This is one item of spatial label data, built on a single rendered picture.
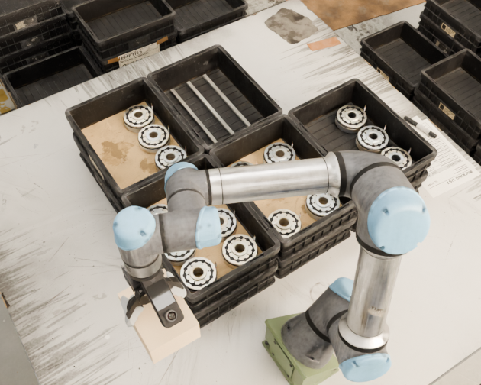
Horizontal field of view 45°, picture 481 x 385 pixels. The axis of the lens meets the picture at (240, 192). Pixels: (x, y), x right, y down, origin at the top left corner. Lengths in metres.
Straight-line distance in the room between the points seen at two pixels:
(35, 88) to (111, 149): 1.16
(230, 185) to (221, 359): 0.69
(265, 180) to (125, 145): 0.89
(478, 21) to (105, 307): 2.41
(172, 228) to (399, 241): 0.43
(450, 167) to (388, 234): 1.09
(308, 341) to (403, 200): 0.57
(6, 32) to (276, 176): 2.10
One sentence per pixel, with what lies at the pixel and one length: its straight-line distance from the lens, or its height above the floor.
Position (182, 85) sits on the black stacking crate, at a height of 0.83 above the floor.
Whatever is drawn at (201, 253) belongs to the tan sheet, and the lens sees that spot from 1.73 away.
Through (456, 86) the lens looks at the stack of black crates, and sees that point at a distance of 2.98.
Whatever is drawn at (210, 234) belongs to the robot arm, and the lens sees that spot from 1.07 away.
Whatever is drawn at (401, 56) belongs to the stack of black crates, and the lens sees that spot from 3.22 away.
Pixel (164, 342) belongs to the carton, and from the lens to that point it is 1.31.
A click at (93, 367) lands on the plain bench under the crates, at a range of 1.77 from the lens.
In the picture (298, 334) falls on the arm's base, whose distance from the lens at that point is 1.56.
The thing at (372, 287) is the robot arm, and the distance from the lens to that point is 1.26.
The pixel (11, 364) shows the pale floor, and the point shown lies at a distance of 2.62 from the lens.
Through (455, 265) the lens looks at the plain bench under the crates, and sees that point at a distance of 1.98.
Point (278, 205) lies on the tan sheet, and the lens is 1.82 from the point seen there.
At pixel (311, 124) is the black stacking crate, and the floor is 0.83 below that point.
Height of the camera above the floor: 2.33
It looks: 55 degrees down
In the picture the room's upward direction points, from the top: 1 degrees clockwise
